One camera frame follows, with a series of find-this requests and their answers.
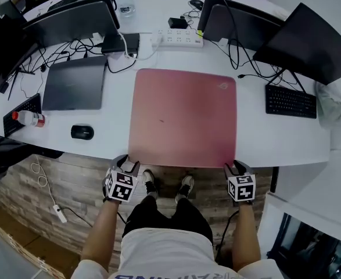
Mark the translucent plastic bag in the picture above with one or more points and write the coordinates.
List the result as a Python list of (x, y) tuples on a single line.
[(330, 103)]

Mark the open dark laptop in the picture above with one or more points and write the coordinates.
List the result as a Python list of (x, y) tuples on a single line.
[(9, 9)]

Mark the person's shoe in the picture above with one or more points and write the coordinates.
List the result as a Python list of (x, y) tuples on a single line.
[(149, 179), (186, 185)]

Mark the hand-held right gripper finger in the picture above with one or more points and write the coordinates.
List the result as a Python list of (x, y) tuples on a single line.
[(230, 171), (242, 168)]

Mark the person's black trousers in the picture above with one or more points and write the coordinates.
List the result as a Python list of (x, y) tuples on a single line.
[(170, 216)]

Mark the person's right forearm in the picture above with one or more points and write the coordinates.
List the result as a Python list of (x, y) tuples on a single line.
[(245, 237)]

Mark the black desk leg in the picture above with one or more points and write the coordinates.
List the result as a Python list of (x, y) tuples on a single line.
[(274, 179)]

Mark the person's left shoe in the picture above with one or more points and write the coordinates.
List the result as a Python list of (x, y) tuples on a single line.
[(149, 179)]

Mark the grey-backed monitor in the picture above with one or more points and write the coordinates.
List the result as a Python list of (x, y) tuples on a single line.
[(71, 22), (240, 25)]

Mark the red-capped plastic bottle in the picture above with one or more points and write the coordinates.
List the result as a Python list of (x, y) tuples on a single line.
[(29, 118)]

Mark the black power adapter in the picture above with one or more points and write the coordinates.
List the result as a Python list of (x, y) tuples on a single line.
[(177, 23)]

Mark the person's white shirt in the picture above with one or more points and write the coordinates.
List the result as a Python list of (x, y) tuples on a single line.
[(167, 254)]

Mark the person's left forearm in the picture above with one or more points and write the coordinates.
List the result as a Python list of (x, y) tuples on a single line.
[(102, 234)]

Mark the person's right shoe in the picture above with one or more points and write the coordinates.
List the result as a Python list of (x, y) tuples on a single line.
[(186, 185)]

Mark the small white power strip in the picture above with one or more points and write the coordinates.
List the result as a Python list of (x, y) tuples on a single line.
[(60, 214)]

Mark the black docking box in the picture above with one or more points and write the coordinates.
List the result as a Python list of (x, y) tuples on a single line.
[(134, 42)]

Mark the black computer mouse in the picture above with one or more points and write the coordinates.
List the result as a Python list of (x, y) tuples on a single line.
[(82, 132), (196, 4)]

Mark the pink mouse pad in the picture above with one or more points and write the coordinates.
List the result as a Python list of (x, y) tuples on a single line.
[(182, 118)]

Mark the large white power strip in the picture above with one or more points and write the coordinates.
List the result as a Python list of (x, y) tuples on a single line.
[(179, 38)]

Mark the grey closed laptop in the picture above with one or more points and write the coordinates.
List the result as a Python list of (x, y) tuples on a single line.
[(74, 83)]

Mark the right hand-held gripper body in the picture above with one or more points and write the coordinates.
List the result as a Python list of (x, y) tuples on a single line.
[(242, 188)]

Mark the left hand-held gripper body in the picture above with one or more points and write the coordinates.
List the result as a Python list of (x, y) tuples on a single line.
[(121, 186)]

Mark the black monitor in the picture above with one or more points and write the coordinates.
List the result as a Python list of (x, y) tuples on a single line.
[(4, 51), (309, 45)]

